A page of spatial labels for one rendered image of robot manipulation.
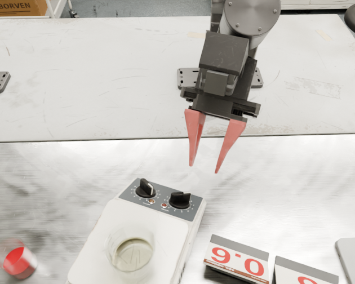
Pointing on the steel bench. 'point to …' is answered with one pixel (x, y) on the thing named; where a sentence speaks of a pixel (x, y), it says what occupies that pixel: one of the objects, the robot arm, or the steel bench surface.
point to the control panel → (189, 214)
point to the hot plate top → (94, 243)
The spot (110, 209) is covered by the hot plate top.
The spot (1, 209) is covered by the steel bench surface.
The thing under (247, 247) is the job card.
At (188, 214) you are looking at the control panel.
